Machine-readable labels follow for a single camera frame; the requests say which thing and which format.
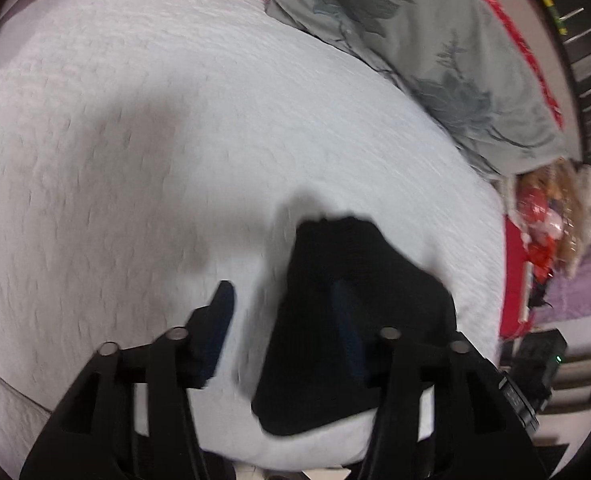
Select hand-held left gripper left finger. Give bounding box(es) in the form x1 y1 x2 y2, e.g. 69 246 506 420
19 280 237 480

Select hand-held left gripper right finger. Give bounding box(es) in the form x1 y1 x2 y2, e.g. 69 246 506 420
328 280 551 480

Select grey floral pillow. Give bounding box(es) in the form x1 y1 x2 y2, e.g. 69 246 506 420
265 0 571 181

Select purple cloth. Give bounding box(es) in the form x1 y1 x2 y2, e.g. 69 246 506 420
530 245 591 332

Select plastic bag of plush toys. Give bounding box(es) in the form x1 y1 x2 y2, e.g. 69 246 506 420
513 157 591 281

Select white quilted bed cover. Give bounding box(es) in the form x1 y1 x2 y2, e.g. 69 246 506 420
0 0 507 473

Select white power strip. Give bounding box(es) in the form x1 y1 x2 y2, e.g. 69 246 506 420
519 260 534 324

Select black pants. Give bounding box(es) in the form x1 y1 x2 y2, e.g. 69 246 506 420
251 215 459 437

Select black cable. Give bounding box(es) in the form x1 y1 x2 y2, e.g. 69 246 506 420
529 280 553 310

